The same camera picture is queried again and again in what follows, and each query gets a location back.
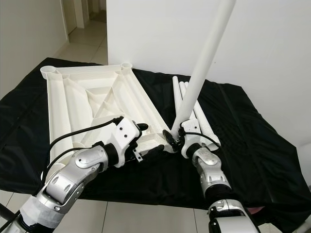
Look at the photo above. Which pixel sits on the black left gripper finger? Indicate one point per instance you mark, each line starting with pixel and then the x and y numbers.
pixel 155 151
pixel 143 127

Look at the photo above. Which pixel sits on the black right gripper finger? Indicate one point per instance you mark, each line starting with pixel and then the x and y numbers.
pixel 169 138

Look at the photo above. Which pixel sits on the white plastic table leg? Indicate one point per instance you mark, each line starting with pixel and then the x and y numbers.
pixel 177 97
pixel 206 58
pixel 209 126
pixel 183 92

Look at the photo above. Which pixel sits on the white plastic table top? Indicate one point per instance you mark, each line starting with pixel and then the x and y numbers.
pixel 82 97

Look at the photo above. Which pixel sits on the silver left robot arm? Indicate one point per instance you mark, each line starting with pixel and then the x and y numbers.
pixel 73 179

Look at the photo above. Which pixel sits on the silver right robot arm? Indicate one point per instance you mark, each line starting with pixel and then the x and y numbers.
pixel 211 174

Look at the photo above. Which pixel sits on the black table cloth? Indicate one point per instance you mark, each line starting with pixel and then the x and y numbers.
pixel 267 145

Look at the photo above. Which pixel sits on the pink cloth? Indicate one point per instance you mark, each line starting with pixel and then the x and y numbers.
pixel 256 210

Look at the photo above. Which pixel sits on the black metal table leg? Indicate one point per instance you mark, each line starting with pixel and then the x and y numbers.
pixel 7 213

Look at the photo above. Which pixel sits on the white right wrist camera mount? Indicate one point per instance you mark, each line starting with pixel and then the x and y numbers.
pixel 192 141

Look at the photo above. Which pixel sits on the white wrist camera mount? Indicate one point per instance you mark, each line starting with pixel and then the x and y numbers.
pixel 192 141
pixel 124 133

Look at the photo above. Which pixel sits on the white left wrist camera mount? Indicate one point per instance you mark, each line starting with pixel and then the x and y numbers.
pixel 124 133

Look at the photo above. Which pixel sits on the white door frame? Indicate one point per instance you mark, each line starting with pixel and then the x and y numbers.
pixel 81 9

